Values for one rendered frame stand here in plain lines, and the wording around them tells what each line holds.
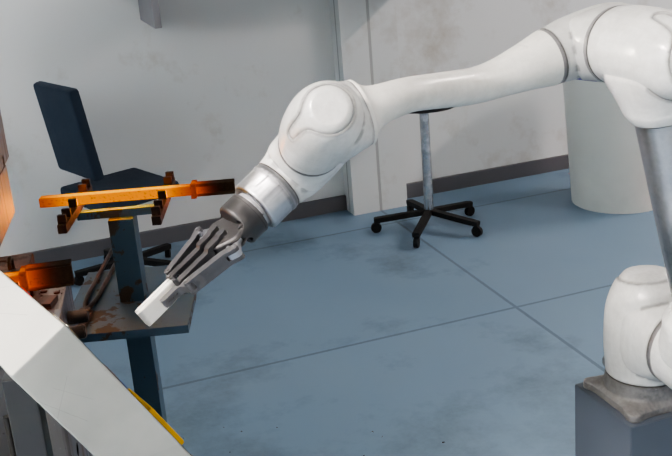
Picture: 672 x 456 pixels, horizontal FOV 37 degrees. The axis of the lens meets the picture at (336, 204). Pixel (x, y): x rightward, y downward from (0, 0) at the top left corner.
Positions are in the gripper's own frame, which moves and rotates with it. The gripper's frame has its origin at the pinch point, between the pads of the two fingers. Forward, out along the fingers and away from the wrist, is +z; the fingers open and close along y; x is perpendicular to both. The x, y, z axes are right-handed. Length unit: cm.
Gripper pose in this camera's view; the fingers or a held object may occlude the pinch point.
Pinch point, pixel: (158, 302)
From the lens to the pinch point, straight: 152.6
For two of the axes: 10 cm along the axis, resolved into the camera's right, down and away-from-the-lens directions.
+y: -5.8, -2.1, 7.9
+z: -6.7, 6.8, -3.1
